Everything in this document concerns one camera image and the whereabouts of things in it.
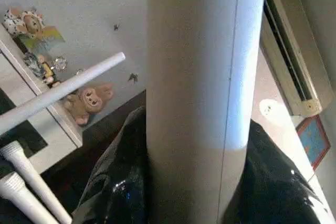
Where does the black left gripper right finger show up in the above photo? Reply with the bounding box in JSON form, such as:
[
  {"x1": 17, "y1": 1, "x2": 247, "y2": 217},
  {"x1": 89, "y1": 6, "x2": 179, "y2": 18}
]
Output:
[{"x1": 223, "y1": 119, "x2": 336, "y2": 224}]

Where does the white glass-door cabinet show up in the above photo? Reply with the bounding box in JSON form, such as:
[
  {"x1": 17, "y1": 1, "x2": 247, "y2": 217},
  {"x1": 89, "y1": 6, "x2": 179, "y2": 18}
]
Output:
[{"x1": 0, "y1": 25, "x2": 85, "y2": 175}]

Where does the small grey cabinet ornament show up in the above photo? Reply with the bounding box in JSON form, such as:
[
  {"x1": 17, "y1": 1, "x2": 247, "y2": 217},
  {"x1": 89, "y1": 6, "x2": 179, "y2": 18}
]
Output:
[{"x1": 22, "y1": 51, "x2": 47, "y2": 80}]

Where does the white plastic table leg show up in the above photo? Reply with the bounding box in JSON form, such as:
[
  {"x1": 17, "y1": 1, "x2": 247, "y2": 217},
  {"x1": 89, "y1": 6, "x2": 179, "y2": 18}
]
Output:
[
  {"x1": 0, "y1": 140, "x2": 73, "y2": 224},
  {"x1": 0, "y1": 52, "x2": 127, "y2": 134},
  {"x1": 146, "y1": 0, "x2": 267, "y2": 224},
  {"x1": 0, "y1": 172, "x2": 59, "y2": 224}
]

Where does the dark black cabinet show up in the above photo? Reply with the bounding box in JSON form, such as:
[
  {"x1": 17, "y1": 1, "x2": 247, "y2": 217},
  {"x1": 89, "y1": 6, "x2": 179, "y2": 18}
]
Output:
[{"x1": 42, "y1": 90, "x2": 150, "y2": 224}]

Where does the small gold trophy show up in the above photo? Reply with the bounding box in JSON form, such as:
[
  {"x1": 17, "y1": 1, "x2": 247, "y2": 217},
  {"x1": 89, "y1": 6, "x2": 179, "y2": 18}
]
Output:
[{"x1": 42, "y1": 61, "x2": 57, "y2": 86}]

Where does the brown teddy bear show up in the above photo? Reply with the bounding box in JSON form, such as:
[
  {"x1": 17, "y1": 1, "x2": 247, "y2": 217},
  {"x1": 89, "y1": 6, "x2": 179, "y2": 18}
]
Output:
[{"x1": 63, "y1": 82, "x2": 115, "y2": 126}]

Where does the beige wall air conditioner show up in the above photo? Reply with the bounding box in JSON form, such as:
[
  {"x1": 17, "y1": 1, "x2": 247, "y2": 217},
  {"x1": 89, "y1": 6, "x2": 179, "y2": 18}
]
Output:
[{"x1": 260, "y1": 0, "x2": 335, "y2": 118}]

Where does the colourful picture card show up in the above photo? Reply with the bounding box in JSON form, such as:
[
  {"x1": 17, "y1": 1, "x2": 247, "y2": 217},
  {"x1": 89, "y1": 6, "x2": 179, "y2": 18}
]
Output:
[{"x1": 21, "y1": 25, "x2": 66, "y2": 54}]

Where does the black work surface mat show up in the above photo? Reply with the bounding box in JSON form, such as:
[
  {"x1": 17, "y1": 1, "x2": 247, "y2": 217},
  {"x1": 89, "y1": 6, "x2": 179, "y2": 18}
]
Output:
[{"x1": 0, "y1": 153, "x2": 100, "y2": 224}]

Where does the round white ceiling lamp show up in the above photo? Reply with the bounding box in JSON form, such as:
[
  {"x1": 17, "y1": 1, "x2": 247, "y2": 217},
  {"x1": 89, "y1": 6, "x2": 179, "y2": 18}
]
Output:
[{"x1": 259, "y1": 98, "x2": 279, "y2": 119}]

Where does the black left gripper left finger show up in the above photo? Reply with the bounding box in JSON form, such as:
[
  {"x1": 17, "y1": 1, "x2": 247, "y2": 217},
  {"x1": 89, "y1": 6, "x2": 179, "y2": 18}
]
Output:
[{"x1": 71, "y1": 106, "x2": 151, "y2": 224}]

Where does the red framed blue picture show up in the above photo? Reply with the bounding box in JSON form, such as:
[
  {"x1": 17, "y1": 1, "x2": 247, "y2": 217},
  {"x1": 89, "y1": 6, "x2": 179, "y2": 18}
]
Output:
[{"x1": 296, "y1": 115, "x2": 331, "y2": 171}]

